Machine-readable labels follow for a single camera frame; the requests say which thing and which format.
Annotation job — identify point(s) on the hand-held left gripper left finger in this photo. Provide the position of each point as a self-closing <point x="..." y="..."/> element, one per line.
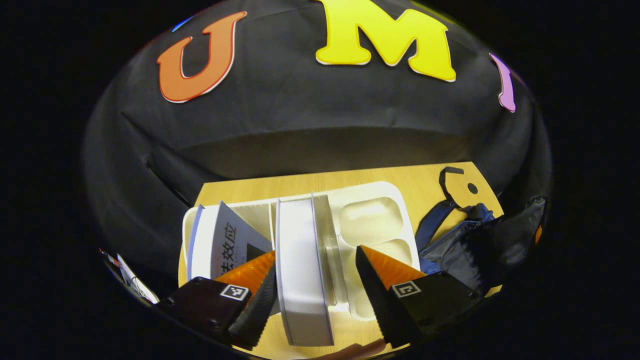
<point x="260" y="310"/>

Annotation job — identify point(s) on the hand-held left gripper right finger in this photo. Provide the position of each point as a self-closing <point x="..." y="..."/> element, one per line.
<point x="385" y="310"/>

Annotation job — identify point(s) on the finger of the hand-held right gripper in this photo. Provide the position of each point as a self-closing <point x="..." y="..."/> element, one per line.
<point x="538" y="235"/>

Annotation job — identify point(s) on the white book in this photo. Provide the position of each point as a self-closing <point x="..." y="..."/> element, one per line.
<point x="302" y="270"/>

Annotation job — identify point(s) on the grey-blue book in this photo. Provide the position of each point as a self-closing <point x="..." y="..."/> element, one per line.
<point x="225" y="245"/>

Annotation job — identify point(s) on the blue schoolbag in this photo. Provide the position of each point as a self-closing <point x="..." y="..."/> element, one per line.
<point x="450" y="250"/>

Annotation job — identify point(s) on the white plastic bookshelf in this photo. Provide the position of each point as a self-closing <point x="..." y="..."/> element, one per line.
<point x="370" y="220"/>

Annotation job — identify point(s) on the white side table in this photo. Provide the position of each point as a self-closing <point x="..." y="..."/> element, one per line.
<point x="137" y="287"/>

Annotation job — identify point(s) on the black backdrop cloth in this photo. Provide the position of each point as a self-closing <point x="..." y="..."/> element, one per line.
<point x="310" y="125"/>

